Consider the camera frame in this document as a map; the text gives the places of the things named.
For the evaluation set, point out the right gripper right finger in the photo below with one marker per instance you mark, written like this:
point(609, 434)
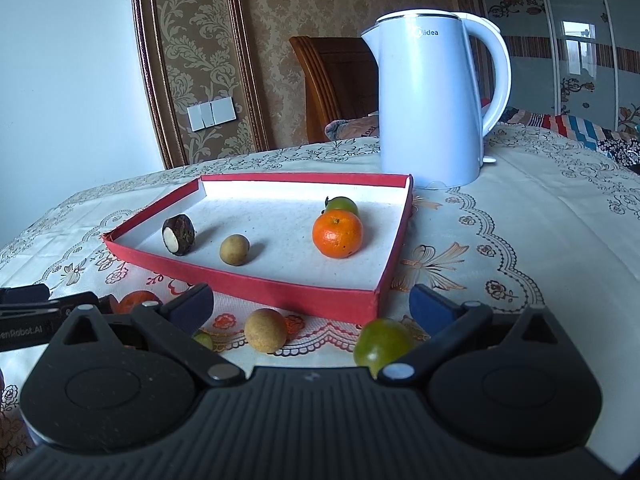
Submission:
point(450, 326)

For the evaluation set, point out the small orange tangerine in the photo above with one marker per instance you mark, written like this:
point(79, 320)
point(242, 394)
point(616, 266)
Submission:
point(132, 299)

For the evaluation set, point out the patterned pillow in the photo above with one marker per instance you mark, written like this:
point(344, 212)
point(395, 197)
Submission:
point(343, 129)

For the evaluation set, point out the green tomato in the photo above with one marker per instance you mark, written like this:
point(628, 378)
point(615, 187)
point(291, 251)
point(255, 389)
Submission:
point(341, 203)
point(381, 342)

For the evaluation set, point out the white wall switch panel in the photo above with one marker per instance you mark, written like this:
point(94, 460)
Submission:
point(211, 114)

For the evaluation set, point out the wardrobe with glass doors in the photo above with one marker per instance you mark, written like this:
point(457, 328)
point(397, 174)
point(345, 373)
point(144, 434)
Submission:
point(573, 57)

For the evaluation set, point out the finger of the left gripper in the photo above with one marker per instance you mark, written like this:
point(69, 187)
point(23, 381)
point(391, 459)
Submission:
point(30, 294)
point(105, 304)

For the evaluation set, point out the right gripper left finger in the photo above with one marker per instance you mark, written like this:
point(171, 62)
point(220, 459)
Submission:
point(168, 330)

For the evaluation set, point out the round dark sugarcane piece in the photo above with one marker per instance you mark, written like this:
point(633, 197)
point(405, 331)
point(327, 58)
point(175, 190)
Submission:
point(178, 234)

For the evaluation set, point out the wooden bed headboard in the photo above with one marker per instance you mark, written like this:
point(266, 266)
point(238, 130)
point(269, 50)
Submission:
point(341, 80)

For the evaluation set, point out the white electric kettle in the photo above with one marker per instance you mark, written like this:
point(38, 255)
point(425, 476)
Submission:
point(431, 124)

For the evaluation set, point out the green cucumber piece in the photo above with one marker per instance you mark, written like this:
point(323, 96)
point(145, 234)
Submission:
point(204, 339)

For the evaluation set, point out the brown longan fruit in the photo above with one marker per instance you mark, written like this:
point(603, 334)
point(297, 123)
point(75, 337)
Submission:
point(234, 250)
point(265, 330)

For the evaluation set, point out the red shallow tray box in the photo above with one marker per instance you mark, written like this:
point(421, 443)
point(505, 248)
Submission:
point(276, 212)

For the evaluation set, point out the colourful striped bedding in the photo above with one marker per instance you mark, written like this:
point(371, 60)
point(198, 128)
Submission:
point(623, 147)

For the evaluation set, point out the large orange tangerine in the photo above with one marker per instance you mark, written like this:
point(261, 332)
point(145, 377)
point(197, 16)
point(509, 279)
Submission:
point(337, 233)

